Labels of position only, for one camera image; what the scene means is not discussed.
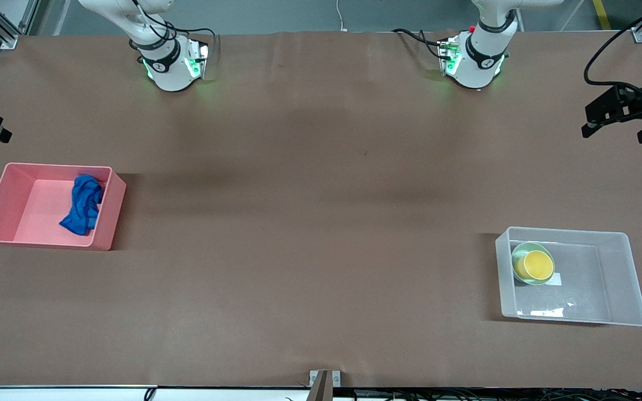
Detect blue mesh cloth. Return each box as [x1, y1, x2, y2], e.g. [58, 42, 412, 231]
[59, 174, 105, 237]

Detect mint green bowl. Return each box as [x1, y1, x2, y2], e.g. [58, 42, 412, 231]
[510, 242, 556, 287]

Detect yellow plastic cup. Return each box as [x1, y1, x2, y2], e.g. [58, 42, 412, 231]
[513, 250, 555, 282]

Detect pink plastic box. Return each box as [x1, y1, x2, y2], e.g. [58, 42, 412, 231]
[0, 162, 128, 251]

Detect clear plastic box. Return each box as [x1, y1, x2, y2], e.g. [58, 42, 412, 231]
[494, 226, 642, 327]

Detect brown table cover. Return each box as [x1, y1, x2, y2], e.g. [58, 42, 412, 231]
[0, 30, 642, 389]

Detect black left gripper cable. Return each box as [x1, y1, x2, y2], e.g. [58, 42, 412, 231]
[584, 4, 642, 91]

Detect black left arm base cable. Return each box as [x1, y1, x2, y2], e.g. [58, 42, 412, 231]
[392, 28, 451, 60]

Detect black arm base cable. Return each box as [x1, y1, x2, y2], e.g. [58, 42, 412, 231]
[392, 28, 451, 60]
[129, 0, 217, 57]

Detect black right arm base cable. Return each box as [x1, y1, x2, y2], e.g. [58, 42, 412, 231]
[129, 0, 217, 57]

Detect grey metal table bracket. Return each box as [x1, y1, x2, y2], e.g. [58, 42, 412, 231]
[309, 370, 342, 401]

